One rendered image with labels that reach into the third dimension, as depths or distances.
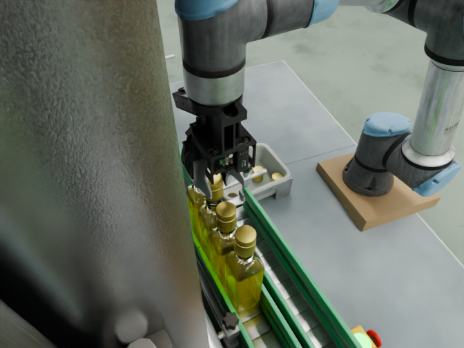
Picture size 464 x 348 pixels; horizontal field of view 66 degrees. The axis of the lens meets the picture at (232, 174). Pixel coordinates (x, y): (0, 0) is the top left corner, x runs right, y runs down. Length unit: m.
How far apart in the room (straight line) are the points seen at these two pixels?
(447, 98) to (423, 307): 0.52
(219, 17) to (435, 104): 0.57
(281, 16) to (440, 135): 0.57
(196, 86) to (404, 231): 0.88
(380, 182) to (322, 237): 0.23
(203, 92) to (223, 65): 0.04
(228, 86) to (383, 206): 0.80
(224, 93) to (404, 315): 0.77
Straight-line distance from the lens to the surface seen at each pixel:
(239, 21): 0.39
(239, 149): 0.48
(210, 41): 0.39
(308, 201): 1.14
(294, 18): 0.44
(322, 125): 1.41
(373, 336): 0.93
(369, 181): 1.13
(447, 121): 0.88
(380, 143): 1.03
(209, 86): 0.42
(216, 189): 0.61
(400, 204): 1.16
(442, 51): 0.76
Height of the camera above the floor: 1.64
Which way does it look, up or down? 48 degrees down
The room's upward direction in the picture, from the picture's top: straight up
